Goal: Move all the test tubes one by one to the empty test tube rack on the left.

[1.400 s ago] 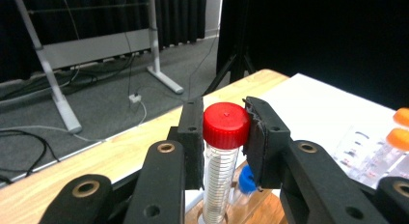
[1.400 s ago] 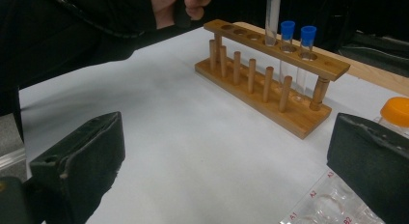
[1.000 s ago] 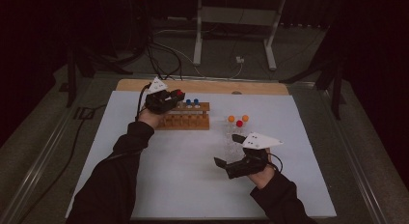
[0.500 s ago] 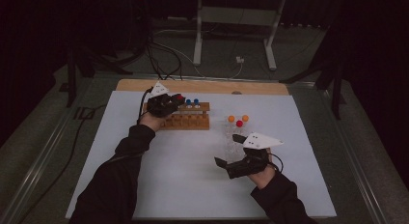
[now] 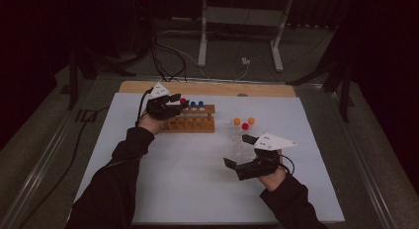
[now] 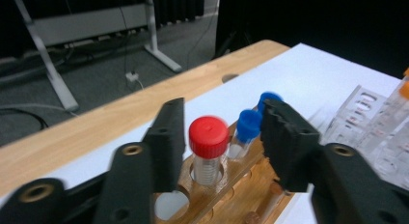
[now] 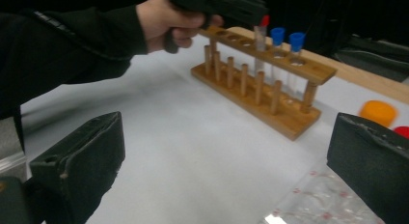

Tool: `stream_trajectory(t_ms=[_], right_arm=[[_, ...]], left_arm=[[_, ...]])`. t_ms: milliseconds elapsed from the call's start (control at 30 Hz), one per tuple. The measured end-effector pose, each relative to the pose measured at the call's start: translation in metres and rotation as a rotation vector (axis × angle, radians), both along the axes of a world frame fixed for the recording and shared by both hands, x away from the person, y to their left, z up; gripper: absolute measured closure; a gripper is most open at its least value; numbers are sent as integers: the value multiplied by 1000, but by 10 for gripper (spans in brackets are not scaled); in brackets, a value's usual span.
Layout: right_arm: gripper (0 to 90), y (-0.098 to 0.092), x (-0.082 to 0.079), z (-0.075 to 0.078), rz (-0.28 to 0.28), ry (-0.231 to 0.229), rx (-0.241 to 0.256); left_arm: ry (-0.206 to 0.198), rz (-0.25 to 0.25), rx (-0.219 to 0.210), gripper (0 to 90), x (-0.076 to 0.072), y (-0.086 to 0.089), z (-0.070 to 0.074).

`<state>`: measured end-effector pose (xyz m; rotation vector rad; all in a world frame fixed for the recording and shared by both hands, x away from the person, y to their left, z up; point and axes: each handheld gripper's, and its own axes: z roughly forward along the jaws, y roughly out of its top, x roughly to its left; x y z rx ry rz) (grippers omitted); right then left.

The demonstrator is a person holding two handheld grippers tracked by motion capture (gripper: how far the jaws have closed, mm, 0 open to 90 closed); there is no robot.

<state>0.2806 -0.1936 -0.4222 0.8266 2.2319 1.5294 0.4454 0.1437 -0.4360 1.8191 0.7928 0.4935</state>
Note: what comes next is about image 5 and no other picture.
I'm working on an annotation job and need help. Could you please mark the long black floor cable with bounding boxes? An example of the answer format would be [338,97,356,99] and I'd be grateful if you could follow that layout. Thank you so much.
[18,106,112,225]

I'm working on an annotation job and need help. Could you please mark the wooden table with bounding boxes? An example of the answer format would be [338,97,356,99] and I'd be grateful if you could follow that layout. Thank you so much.
[118,80,297,99]

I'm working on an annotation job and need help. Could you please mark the black floor cables bundle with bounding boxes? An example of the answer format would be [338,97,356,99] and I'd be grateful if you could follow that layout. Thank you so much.
[148,40,189,83]

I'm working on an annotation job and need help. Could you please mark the person's right hand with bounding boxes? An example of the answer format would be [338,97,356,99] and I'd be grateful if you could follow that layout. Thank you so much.
[258,149,288,192]

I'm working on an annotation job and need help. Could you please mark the person's left hand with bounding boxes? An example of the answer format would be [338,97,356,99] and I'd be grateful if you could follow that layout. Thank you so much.
[137,114,169,135]

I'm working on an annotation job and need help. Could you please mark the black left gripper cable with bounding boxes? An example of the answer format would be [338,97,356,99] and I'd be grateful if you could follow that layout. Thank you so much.
[135,88,155,127]

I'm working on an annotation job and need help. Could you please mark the clear acrylic test tube rack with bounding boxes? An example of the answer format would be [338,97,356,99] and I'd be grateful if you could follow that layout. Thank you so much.
[227,121,261,166]

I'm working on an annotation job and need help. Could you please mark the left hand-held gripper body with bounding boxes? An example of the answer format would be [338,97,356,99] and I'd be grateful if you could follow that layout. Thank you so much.
[145,82,182,121]

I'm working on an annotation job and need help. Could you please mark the aluminium frame rail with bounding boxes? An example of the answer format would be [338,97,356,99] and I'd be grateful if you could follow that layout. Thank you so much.
[324,90,401,229]
[0,80,97,229]

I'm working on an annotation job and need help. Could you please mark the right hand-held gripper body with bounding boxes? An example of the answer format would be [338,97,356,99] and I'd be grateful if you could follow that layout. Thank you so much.
[234,132,297,182]

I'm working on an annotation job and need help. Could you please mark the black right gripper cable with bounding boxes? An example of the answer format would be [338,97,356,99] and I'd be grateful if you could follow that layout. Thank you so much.
[280,154,296,176]

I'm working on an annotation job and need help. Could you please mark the dark equipment with red light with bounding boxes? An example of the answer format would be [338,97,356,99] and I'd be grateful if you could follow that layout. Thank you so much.
[131,0,156,59]

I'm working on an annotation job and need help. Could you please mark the black tripod stand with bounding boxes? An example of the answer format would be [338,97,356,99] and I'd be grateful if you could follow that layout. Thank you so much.
[60,47,136,111]
[286,25,356,123]

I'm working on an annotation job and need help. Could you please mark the white floor cable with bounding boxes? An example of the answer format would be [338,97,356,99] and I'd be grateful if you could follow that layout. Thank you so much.
[157,40,250,81]

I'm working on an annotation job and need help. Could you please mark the grey metal stand frame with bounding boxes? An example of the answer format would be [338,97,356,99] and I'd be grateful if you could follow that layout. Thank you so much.
[197,0,294,73]

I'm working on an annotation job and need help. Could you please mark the wooden test tube rack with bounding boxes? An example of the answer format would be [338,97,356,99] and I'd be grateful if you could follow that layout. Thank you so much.
[159,104,216,134]

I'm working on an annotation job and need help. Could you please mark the white table mat board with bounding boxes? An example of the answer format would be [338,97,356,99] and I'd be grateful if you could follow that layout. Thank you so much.
[73,92,346,225]

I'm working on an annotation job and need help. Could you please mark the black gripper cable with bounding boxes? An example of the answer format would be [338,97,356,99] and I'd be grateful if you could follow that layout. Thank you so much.
[280,154,296,176]
[135,88,155,127]

